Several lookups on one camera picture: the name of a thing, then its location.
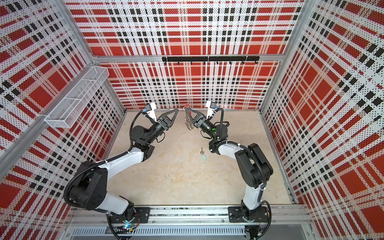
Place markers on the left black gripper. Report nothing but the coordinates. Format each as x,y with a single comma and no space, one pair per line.
164,121

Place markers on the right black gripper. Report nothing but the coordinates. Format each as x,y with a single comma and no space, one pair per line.
200,122

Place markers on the grey key organizer red handle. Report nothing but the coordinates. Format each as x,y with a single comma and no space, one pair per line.
188,121

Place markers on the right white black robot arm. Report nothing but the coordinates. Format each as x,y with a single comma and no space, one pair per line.
254,167

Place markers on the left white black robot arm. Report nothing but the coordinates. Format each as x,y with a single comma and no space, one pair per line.
88,188

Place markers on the small key with teal tag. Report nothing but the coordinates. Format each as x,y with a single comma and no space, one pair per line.
203,155

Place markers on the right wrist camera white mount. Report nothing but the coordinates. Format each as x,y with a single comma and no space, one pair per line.
211,106

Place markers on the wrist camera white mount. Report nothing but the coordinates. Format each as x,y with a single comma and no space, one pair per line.
211,106
149,111

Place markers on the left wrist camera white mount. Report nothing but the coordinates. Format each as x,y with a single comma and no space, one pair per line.
149,111

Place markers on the black hook rail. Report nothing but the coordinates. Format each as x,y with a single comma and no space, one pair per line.
212,59

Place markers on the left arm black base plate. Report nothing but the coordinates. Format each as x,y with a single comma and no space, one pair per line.
131,215

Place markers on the white wire mesh basket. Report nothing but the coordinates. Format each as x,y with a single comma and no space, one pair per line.
68,110

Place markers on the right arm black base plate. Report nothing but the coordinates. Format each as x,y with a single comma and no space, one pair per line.
243,215

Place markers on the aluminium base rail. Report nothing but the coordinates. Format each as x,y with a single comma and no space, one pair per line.
289,222

